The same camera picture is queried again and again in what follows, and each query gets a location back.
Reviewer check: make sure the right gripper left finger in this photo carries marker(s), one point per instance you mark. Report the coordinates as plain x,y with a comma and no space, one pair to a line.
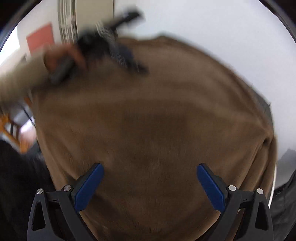
56,215

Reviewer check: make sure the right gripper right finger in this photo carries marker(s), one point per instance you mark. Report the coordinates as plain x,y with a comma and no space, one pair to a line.
248,210

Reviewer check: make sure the brown fleece garment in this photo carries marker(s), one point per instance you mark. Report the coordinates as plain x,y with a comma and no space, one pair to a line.
150,132

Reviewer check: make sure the cream knit sleeve forearm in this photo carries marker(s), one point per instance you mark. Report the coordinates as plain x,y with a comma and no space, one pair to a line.
18,82

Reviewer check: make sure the person's left hand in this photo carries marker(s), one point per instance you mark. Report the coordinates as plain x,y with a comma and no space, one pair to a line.
54,55

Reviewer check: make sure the black garment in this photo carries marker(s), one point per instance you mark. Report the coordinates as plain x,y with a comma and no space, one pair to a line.
283,211

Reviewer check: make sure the wooden chair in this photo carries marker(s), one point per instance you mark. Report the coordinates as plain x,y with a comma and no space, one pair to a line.
18,125

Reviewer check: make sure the dark grey patterned mat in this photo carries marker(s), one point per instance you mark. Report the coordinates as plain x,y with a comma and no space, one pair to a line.
264,105

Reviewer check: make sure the red foam wall mat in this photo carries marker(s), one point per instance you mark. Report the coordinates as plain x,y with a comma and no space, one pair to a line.
40,38

